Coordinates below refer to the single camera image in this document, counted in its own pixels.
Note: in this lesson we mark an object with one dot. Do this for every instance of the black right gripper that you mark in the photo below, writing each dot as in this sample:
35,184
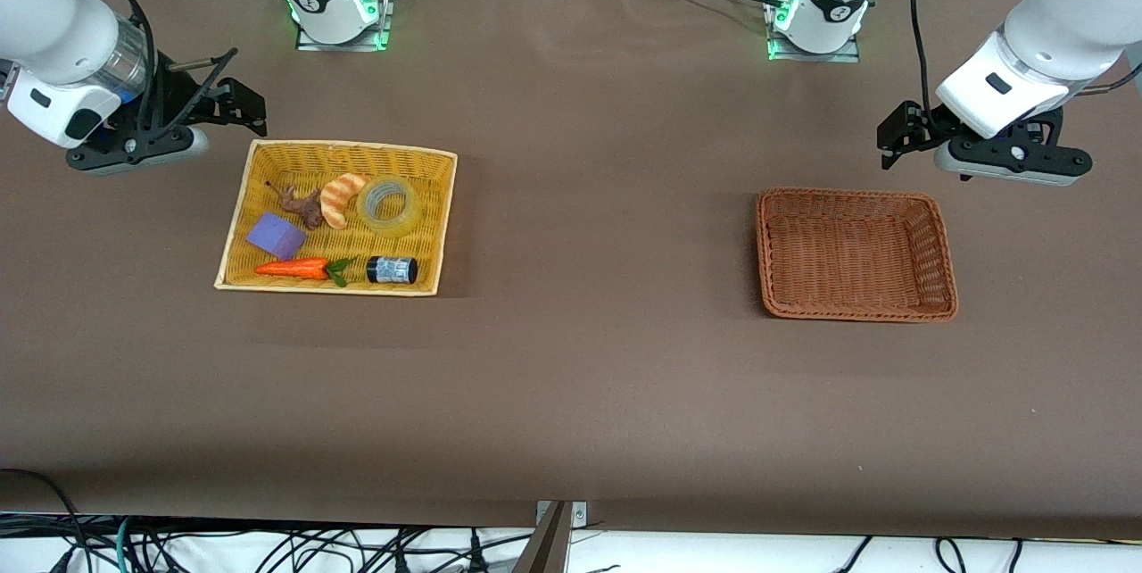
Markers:
181,97

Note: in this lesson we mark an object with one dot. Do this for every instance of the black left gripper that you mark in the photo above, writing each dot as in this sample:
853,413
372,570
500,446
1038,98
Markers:
923,123

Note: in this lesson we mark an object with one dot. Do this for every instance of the clear tape roll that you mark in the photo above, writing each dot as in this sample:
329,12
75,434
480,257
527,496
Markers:
406,220

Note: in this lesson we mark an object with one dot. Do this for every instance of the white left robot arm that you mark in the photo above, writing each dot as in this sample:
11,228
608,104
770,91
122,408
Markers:
1062,29

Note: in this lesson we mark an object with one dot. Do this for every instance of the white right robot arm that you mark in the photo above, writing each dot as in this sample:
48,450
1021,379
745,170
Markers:
53,29

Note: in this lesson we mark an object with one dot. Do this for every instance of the yellow wicker basket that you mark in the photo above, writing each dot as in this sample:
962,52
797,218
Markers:
268,176

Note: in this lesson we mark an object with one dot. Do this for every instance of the brown toy figure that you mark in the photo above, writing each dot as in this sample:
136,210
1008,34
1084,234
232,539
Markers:
310,211

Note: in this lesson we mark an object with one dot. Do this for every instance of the brown wicker basket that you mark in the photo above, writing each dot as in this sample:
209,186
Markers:
848,252

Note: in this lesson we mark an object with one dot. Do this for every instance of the toy croissant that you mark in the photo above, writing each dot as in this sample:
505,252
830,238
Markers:
335,198

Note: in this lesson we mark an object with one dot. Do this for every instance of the purple foam block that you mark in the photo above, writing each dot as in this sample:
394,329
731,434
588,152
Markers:
275,236

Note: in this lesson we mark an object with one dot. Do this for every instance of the orange toy carrot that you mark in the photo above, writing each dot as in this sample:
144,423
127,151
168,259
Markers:
294,269

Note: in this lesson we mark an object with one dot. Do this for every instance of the small black labelled jar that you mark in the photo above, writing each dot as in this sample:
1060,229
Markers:
393,270

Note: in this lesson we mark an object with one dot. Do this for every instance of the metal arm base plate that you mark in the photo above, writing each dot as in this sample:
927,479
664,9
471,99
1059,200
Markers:
830,57
348,45

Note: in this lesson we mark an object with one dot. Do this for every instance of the small metal table bracket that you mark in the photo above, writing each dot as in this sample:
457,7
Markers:
580,513

